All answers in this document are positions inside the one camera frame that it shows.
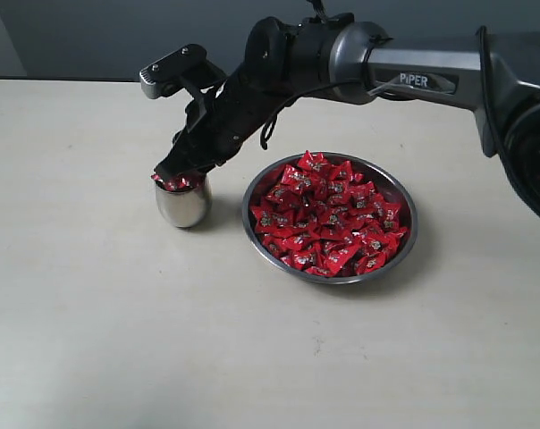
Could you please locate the red wrapped candy top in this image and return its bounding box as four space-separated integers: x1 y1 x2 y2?
297 151 331 173

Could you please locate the stainless steel cup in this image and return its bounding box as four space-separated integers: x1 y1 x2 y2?
155 178 212 229

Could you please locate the red candy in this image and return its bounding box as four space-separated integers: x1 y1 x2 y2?
377 203 401 231
151 172 206 193
318 245 359 276
297 151 331 173
250 206 280 233

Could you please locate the stainless steel plate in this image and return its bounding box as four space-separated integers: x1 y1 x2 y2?
241 152 418 285

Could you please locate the red wrapped candy front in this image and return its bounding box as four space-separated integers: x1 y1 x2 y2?
318 245 359 276

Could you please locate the black cable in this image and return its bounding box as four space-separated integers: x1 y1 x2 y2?
258 80 365 151

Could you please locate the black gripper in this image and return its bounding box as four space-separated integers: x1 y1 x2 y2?
154 62 293 181

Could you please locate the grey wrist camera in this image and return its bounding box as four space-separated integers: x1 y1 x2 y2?
139 44 207 99

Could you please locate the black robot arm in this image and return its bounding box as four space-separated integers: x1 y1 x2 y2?
139 2 540 217

